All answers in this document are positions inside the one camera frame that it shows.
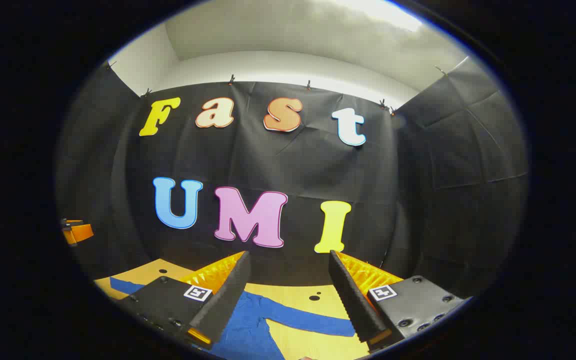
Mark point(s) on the black backdrop cloth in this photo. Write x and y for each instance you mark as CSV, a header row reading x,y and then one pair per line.
x,y
293,160

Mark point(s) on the row of small cloth clamps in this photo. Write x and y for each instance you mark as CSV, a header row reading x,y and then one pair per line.
x,y
231,79

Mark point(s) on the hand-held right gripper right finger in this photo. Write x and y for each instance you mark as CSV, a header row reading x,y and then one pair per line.
x,y
355,300

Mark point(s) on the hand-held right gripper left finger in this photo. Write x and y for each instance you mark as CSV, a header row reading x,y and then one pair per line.
x,y
225,297

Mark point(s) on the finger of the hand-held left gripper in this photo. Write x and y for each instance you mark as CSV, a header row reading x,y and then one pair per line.
x,y
80,233

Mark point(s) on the blue garment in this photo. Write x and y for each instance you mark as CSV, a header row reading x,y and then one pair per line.
x,y
248,325

